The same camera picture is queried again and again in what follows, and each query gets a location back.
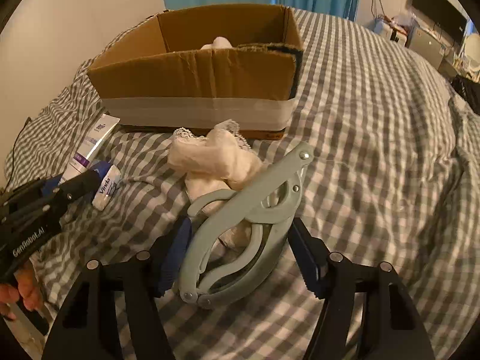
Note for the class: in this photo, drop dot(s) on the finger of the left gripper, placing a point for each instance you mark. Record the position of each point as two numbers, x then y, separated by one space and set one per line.
47 186
71 190

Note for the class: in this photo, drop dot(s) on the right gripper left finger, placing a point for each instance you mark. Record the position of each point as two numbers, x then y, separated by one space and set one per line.
86 325

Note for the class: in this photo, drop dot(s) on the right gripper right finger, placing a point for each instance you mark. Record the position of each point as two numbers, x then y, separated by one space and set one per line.
391 327

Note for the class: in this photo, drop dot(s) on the blue Vinda tissue pack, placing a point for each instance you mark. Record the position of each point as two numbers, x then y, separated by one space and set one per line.
110 178

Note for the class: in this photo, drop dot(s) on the cream lace cloth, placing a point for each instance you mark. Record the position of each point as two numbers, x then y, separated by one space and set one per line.
222 159

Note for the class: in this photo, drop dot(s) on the pale green folding hanger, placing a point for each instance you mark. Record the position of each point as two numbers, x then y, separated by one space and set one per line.
236 248

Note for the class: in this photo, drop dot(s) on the white plush toy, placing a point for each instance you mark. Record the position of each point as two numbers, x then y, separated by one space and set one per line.
218 44

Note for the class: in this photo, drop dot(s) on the person's left hand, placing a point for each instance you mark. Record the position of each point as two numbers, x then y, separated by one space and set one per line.
27 290

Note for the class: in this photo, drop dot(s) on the grey checked bed cover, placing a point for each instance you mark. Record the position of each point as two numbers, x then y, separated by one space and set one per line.
395 178

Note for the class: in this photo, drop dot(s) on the brown cardboard box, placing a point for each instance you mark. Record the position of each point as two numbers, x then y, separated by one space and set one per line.
157 78

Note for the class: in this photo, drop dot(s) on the black chair with clothes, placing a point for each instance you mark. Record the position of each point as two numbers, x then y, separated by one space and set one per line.
469 90

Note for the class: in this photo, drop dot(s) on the grey mini fridge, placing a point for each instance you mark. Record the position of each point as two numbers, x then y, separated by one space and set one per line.
426 45

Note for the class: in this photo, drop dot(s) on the black wall television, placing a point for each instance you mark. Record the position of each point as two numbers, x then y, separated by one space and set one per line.
444 15

